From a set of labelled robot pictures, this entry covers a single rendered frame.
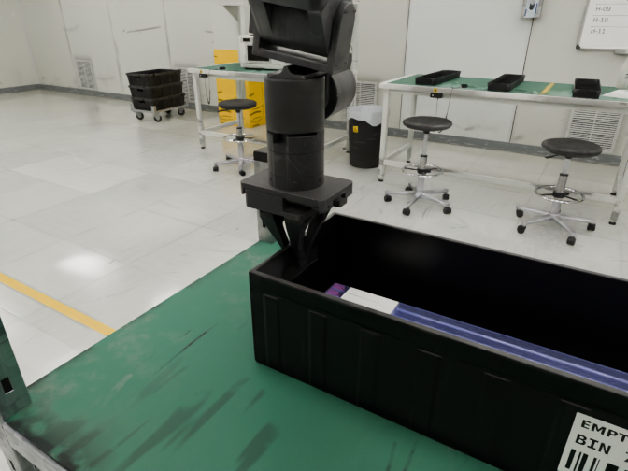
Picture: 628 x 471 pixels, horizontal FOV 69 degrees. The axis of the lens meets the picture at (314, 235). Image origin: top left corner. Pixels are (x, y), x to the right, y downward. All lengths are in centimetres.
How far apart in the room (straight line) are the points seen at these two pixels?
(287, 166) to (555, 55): 465
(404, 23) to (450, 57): 61
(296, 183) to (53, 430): 31
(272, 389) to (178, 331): 15
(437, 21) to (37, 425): 501
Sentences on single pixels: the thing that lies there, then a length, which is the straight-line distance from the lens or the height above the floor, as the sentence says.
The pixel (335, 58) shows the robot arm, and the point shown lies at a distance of 42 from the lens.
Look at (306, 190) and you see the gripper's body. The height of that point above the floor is 113.
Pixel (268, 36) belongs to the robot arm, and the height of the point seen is 127.
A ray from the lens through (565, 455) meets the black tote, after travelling 41.
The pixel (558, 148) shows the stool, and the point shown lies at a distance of 312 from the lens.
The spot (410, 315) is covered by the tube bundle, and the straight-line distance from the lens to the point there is 50.
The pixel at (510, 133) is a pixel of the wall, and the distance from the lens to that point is 515.
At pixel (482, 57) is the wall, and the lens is 511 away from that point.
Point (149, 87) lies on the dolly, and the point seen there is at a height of 45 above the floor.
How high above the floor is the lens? 129
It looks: 26 degrees down
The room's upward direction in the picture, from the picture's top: straight up
